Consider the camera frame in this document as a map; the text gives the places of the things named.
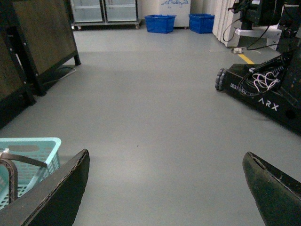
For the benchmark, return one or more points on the glass door display fridge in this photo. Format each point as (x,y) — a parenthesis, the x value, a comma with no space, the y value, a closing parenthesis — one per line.
(105,12)

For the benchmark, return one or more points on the blue crate right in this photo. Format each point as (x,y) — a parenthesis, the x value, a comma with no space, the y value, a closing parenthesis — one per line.
(201,23)

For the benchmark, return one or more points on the blue crate left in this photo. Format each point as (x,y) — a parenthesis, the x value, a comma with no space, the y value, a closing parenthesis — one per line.
(160,23)

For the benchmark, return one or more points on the white chest freezer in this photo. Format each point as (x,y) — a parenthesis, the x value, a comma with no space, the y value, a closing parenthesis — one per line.
(179,8)

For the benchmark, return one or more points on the brown basket handle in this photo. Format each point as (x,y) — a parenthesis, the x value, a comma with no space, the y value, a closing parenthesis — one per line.
(6,159)

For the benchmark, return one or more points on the light blue plastic basket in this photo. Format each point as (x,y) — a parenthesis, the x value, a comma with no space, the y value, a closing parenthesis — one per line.
(35,158)

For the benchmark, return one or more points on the dark wooden display stand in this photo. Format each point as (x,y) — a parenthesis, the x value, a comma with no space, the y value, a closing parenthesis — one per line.
(35,39)

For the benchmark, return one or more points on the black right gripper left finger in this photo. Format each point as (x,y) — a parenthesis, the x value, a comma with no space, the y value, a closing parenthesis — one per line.
(54,201)

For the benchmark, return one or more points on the white power strip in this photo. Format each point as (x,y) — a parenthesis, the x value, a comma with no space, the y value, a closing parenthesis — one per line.
(237,50)

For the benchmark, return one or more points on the blue crate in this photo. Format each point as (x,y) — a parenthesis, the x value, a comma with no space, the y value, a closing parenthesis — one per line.
(201,23)
(160,23)

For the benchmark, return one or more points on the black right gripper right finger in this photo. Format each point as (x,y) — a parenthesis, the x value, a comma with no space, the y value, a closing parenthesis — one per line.
(276,194)

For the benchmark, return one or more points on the black ARX robot base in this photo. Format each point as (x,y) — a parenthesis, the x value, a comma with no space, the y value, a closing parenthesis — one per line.
(272,87)

